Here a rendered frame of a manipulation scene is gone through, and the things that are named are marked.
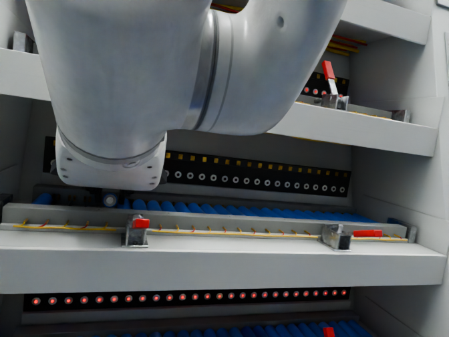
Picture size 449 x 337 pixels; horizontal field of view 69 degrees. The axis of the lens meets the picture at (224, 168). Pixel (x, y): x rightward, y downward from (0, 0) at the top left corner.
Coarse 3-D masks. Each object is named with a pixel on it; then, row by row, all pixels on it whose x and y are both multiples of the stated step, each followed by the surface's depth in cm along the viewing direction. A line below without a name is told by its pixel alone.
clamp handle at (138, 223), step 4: (136, 216) 35; (140, 216) 35; (136, 220) 29; (140, 220) 29; (144, 220) 29; (148, 220) 29; (132, 224) 35; (136, 224) 29; (140, 224) 29; (144, 224) 29; (148, 224) 29; (136, 228) 30; (140, 228) 30; (144, 228) 30
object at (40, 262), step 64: (0, 192) 40; (192, 192) 55; (256, 192) 58; (0, 256) 30; (64, 256) 32; (128, 256) 34; (192, 256) 36; (256, 256) 38; (320, 256) 41; (384, 256) 44
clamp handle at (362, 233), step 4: (340, 228) 44; (336, 232) 44; (340, 232) 44; (352, 232) 41; (356, 232) 40; (360, 232) 40; (364, 232) 39; (368, 232) 38; (372, 232) 38; (376, 232) 38; (380, 232) 38; (356, 236) 40; (360, 236) 39; (364, 236) 39; (368, 236) 38; (372, 236) 38; (376, 236) 37; (380, 236) 38
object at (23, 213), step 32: (64, 224) 37; (96, 224) 38; (160, 224) 40; (192, 224) 41; (224, 224) 43; (256, 224) 44; (288, 224) 45; (320, 224) 47; (352, 224) 49; (384, 224) 52
